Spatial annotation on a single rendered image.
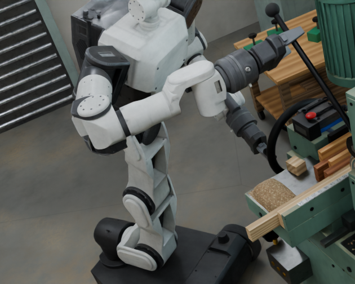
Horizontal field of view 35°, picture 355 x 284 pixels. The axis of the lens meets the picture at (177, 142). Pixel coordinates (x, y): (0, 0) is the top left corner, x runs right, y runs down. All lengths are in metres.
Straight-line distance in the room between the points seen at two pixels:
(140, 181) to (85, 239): 1.10
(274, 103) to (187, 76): 2.06
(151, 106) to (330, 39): 0.44
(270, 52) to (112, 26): 0.52
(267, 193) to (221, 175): 1.64
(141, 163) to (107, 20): 0.54
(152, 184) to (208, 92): 0.83
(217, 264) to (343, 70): 1.29
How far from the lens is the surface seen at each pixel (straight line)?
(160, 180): 2.14
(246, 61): 1.34
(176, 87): 1.28
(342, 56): 1.37
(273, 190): 1.56
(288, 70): 2.91
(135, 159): 1.98
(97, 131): 1.31
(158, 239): 2.34
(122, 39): 1.65
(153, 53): 1.63
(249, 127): 1.95
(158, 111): 1.30
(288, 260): 1.81
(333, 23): 1.35
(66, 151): 3.96
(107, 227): 2.59
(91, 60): 1.53
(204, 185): 3.17
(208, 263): 2.47
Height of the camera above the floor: 1.95
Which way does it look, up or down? 33 degrees down
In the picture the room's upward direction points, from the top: 20 degrees counter-clockwise
